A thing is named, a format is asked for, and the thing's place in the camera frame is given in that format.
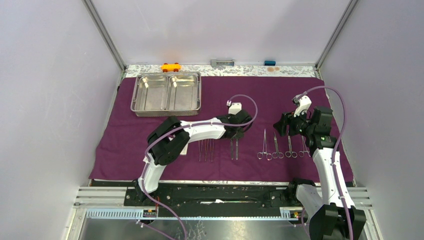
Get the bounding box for remaining steel instrument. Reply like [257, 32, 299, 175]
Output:
[230, 139, 236, 160]

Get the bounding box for perforated steel instrument tray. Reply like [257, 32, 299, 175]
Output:
[130, 71, 202, 117]

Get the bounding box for orange toy car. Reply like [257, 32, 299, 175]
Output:
[160, 62, 182, 73]

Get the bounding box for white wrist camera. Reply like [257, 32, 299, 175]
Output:
[292, 94, 312, 117]
[226, 101, 243, 115]

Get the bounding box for steel scalpel handle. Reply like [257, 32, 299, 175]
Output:
[204, 139, 210, 162]
[234, 138, 239, 160]

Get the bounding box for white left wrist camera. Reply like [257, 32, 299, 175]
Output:
[226, 101, 243, 115]

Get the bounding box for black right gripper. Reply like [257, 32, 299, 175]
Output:
[272, 106, 315, 138]

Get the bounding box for steel tweezers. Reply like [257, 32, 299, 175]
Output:
[198, 140, 203, 162]
[210, 139, 215, 162]

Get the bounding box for steel surgical forceps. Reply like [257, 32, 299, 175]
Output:
[256, 129, 273, 161]

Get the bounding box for slotted grey cable duct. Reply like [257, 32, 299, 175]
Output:
[86, 207, 300, 221]

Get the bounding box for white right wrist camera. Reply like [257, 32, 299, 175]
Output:
[292, 94, 312, 117]

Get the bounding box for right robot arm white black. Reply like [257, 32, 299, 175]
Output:
[273, 106, 367, 240]

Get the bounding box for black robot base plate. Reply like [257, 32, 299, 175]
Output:
[124, 178, 315, 214]

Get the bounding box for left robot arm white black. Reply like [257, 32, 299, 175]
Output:
[135, 109, 255, 206]

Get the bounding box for purple cloth wrap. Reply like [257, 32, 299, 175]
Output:
[88, 75, 355, 184]

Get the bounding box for small white sterile packet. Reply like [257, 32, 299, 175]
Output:
[180, 144, 188, 156]

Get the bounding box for blue plastic block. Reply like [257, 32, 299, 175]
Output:
[263, 60, 276, 66]

